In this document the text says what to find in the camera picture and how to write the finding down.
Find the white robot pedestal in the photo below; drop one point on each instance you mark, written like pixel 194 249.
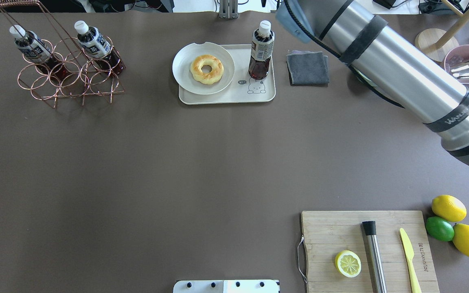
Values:
pixel 227 286

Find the half lemon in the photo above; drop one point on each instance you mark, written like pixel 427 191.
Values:
pixel 348 263

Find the white plate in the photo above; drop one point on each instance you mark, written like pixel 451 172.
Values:
pixel 184 58

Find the aluminium frame post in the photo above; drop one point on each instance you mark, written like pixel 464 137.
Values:
pixel 228 9

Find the copper wire bottle rack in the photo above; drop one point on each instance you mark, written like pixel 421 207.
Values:
pixel 84 78

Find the yellow donut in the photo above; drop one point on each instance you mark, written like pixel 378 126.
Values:
pixel 207 69

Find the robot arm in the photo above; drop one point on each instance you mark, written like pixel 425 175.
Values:
pixel 364 42

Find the beige bunny tray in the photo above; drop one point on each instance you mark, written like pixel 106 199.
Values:
pixel 236 85

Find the green lime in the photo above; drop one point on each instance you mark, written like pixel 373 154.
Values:
pixel 439 229

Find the tea bottle front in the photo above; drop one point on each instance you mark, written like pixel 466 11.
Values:
pixel 37 52

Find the yellow lemon near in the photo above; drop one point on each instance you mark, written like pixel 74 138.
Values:
pixel 449 208

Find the wooden stand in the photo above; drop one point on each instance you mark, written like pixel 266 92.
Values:
pixel 435 42

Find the yellow plastic knife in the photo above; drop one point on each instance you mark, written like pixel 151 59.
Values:
pixel 409 255

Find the green bowl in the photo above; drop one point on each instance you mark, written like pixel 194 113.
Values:
pixel 364 78

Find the wooden cutting board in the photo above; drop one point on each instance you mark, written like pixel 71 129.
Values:
pixel 327 233

